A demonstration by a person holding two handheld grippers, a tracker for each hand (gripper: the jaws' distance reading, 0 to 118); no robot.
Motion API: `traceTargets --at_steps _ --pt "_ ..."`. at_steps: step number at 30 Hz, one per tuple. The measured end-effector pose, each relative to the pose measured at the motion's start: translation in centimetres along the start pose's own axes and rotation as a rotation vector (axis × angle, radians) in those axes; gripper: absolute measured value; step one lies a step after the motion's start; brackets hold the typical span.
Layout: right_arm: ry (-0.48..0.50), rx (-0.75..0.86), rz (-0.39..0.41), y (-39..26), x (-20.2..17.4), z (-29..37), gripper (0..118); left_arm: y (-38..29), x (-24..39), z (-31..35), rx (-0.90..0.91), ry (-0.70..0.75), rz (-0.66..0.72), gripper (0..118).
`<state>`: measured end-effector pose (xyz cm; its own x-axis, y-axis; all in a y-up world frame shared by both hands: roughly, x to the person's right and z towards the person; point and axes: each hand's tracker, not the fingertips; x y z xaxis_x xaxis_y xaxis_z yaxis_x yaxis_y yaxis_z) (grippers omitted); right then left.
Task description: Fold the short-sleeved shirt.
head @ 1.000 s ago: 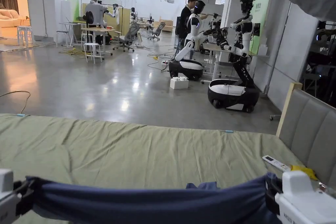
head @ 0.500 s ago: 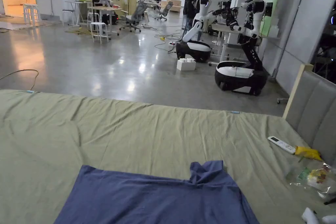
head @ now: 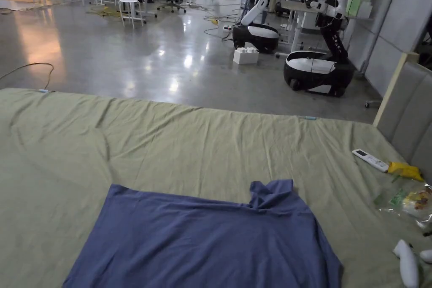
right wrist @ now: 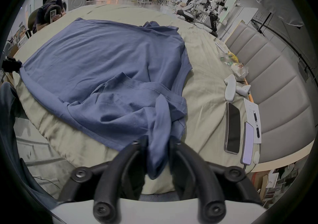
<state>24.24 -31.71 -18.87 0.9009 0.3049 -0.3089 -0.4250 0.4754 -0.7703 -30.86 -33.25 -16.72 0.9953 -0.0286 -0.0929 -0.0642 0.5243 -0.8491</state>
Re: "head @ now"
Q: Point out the bed with pale green sheet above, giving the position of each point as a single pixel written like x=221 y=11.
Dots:
x=189 y=146

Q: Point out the white foam box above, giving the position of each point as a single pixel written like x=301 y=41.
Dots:
x=245 y=56

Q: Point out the white power strip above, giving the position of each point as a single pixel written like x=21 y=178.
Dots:
x=226 y=27

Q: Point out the black and white wheeled robot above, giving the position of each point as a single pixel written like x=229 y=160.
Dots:
x=324 y=65
x=258 y=28

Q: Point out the blue shirt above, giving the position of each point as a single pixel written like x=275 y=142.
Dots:
x=199 y=234

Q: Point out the white remote control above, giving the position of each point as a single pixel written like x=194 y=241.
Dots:
x=369 y=159

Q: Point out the yellow plastic bag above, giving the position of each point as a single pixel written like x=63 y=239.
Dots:
x=405 y=170

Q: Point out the grey padded headboard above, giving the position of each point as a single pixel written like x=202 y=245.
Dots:
x=410 y=112

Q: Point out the clear snack bag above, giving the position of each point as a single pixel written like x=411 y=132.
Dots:
x=410 y=200

